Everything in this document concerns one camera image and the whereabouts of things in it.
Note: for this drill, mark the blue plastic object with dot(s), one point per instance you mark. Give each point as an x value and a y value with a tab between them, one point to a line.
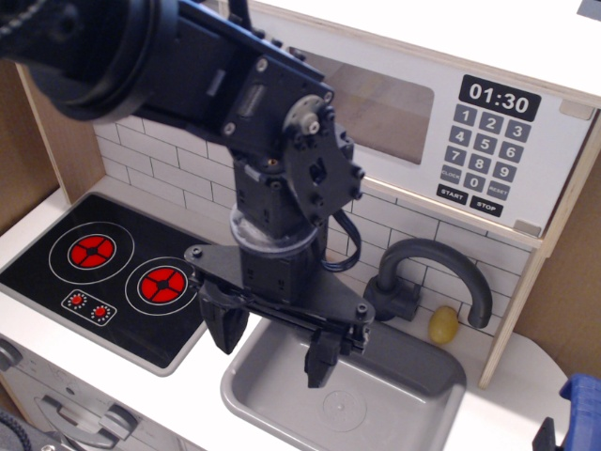
583	393

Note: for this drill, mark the grey oven knob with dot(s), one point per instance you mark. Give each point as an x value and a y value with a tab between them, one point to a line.
10	356

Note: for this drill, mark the yellow-green toy olive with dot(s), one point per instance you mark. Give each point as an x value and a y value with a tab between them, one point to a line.
443	325

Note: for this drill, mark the grey toy sink basin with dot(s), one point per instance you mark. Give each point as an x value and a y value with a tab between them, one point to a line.
401	394

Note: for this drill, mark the black clamp part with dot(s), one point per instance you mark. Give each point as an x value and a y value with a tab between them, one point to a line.
545	440

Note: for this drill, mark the white toy microwave door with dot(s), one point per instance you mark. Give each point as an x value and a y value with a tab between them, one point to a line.
485	142

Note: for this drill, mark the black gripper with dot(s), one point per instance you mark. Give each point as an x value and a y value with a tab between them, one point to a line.
295	290

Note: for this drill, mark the wooden toy kitchen frame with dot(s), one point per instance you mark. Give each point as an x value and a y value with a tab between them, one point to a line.
550	41

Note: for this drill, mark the black toy stove top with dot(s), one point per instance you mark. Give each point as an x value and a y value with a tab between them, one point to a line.
115	276

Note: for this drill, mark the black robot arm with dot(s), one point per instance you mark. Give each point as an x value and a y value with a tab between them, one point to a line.
181	64

